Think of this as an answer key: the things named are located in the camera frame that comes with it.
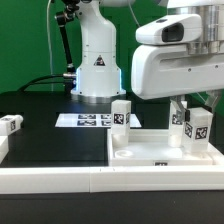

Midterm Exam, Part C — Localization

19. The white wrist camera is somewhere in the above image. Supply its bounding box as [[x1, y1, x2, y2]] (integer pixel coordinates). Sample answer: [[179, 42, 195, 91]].
[[136, 14, 202, 45]]

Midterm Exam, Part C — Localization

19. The white front fence wall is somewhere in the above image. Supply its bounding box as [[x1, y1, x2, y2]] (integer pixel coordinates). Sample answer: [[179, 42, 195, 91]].
[[0, 166, 224, 194]]

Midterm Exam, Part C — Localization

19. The white fence wall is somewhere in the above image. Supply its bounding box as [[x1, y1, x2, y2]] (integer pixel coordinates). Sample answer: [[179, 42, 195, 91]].
[[0, 166, 224, 194], [0, 136, 9, 163]]

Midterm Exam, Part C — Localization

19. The fiducial marker sheet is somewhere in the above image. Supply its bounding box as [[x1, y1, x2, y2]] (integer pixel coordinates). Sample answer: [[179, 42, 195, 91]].
[[54, 113, 142, 128]]

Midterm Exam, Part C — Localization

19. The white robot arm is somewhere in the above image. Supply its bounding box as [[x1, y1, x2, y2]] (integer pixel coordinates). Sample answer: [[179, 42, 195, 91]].
[[73, 0, 224, 121]]

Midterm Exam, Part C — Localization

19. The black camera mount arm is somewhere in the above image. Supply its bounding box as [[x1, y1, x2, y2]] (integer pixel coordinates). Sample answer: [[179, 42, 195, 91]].
[[55, 0, 80, 77]]

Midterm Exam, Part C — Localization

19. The white hanging cable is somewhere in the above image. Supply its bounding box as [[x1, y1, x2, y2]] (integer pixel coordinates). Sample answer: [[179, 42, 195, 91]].
[[46, 0, 56, 92]]

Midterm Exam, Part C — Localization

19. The white left fence wall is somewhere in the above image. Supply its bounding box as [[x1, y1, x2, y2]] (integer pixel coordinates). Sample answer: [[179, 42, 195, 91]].
[[0, 136, 9, 163]]

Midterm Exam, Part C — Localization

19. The black cable bundle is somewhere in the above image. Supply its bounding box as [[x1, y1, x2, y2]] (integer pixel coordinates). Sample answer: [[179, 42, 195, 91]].
[[18, 73, 77, 92]]

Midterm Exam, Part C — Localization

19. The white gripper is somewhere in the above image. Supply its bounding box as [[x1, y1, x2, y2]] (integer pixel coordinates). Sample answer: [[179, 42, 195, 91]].
[[131, 44, 224, 122]]

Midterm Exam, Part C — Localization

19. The white square table top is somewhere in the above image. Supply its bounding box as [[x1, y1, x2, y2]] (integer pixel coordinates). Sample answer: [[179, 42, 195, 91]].
[[107, 129, 224, 166]]

